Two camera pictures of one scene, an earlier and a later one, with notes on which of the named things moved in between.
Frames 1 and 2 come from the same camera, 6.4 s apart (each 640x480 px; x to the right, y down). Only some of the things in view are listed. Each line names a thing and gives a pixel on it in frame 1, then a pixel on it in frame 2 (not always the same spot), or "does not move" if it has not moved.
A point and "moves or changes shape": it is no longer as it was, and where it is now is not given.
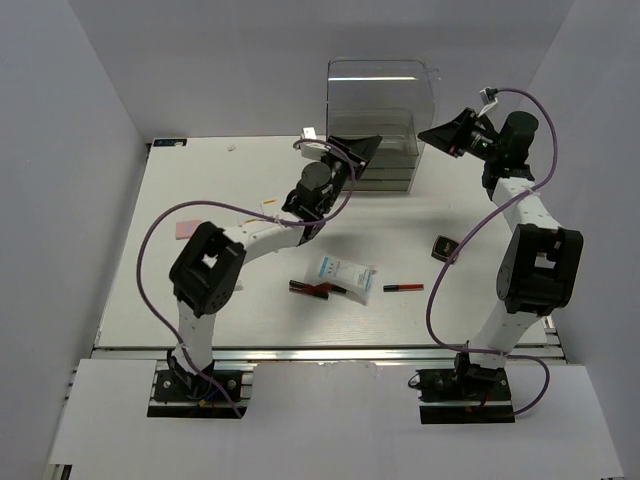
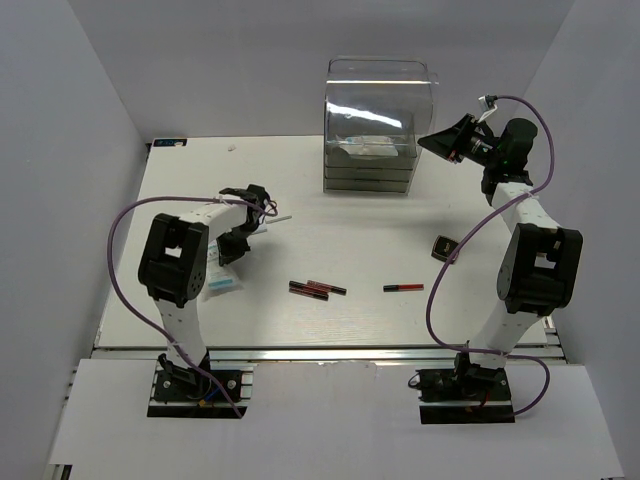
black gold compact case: x=443 y=248 does not move
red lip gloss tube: x=403 y=287 does not move
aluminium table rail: x=313 y=354 does not move
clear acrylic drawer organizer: x=388 y=98 does not move
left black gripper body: x=342 y=169 to x=232 y=243
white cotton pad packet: x=355 y=279 moves or changes shape
